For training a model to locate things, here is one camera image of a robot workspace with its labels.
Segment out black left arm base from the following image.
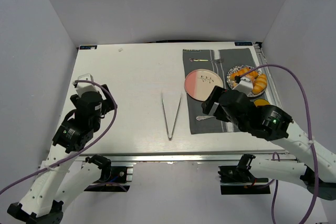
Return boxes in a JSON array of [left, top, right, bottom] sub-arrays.
[[82, 155, 133, 193]]

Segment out silver butter knife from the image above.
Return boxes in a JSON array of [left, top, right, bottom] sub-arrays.
[[196, 115, 214, 121]]

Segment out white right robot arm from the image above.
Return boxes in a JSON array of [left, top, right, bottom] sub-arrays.
[[202, 86, 335, 200]]

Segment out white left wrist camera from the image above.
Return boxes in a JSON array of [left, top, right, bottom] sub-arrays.
[[72, 73, 97, 97]]

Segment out purple cable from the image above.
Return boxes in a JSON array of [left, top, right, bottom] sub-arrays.
[[0, 80, 118, 195], [235, 63, 320, 224]]

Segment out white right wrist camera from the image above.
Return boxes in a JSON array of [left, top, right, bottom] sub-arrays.
[[233, 76, 253, 95]]

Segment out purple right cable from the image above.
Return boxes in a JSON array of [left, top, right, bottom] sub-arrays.
[[235, 63, 320, 224]]

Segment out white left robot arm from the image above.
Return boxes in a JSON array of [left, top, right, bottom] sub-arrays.
[[7, 80, 118, 223]]

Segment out silver metal tongs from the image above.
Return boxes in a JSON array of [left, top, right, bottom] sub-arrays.
[[161, 89, 182, 141]]

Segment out blue corner label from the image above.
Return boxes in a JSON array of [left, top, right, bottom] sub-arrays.
[[79, 45, 97, 50], [234, 41, 253, 47]]

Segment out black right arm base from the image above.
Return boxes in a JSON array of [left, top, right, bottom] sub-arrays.
[[218, 154, 270, 195]]

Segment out patterned bread plate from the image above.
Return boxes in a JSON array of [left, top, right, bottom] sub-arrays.
[[226, 65, 267, 98]]

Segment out pink and cream plate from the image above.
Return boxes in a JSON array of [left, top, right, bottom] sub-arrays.
[[184, 69, 224, 101]]

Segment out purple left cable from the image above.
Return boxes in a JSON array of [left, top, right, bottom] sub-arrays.
[[0, 80, 118, 195]]

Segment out blue left corner label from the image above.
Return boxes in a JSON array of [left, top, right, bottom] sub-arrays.
[[79, 45, 97, 50]]

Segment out golden bread roll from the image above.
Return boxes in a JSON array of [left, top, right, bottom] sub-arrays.
[[230, 68, 250, 80], [252, 74, 267, 95]]

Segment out silver fork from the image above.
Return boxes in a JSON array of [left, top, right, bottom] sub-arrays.
[[211, 59, 224, 63]]

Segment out grey striped placemat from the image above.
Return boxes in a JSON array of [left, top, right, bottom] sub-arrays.
[[183, 48, 256, 134]]

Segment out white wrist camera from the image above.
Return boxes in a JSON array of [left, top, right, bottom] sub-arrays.
[[233, 76, 253, 95], [72, 73, 97, 97]]

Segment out blue right corner label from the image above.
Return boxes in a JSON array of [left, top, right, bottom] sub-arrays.
[[234, 41, 253, 47]]

